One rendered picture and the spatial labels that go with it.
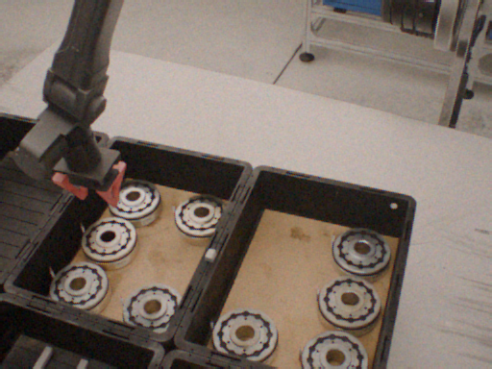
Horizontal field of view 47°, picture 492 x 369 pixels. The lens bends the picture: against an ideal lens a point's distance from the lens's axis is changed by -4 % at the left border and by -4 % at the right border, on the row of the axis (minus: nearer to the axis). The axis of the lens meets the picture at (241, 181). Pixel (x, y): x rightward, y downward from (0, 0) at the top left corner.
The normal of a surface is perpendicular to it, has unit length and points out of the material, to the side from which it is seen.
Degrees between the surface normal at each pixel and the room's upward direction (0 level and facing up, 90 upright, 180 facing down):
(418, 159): 0
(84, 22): 82
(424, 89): 0
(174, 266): 0
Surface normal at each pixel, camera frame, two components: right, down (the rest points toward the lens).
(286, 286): -0.04, -0.72
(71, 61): -0.36, 0.56
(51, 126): 0.31, -0.50
